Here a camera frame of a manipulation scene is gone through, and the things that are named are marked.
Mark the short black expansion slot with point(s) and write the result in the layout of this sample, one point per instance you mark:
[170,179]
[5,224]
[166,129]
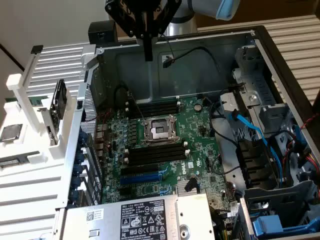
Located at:
[125,191]

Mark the small black rack clip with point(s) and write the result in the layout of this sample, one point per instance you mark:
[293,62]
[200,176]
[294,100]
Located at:
[37,49]

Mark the silver chipset heatsink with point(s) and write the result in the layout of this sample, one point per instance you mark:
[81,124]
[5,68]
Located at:
[180,187]

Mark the long black expansion slot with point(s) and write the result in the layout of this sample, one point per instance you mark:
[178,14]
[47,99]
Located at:
[140,170]

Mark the graphics card with silver bracket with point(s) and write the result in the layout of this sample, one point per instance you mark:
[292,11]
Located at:
[51,137]

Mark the black hard disk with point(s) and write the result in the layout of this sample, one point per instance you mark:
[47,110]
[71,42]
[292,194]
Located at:
[58,100]

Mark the silver metal disk bay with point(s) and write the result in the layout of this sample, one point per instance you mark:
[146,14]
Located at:
[255,82]

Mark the open grey PC case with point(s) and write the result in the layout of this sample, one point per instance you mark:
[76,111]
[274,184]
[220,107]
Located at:
[200,75]

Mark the blue plastic drive tray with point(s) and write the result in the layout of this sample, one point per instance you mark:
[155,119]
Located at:
[267,223]

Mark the blue slot retention clip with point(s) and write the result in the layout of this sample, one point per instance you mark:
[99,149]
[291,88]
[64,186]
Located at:
[76,182]
[80,156]
[74,195]
[83,138]
[78,168]

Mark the blue expansion slot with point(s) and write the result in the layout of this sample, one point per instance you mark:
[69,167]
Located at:
[140,178]

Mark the black angled plug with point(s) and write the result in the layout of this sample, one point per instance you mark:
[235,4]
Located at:
[191,183]

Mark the thin metal locking lever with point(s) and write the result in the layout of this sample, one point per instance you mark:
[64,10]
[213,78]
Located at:
[137,107]

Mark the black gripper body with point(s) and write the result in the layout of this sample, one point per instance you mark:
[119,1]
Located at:
[120,12]

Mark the black box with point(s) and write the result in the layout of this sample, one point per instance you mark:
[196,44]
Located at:
[100,28]

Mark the CPU socket with metal frame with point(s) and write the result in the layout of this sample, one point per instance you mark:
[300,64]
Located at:
[160,130]

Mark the white plastic parts rack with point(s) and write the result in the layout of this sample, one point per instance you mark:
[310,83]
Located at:
[37,160]

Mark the round coin battery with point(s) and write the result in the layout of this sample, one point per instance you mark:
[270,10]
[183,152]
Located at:
[198,107]

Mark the plain brown cardboard box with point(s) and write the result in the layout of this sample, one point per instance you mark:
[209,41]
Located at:
[275,10]

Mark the green Dell motherboard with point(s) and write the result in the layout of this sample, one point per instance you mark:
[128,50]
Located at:
[195,140]

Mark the grey metal drive cage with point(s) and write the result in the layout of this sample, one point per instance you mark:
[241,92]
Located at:
[275,200]

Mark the silver power supply with label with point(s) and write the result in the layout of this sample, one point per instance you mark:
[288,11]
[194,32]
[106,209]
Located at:
[105,225]

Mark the silver CPU chip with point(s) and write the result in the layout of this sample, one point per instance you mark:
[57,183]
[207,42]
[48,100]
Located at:
[10,133]

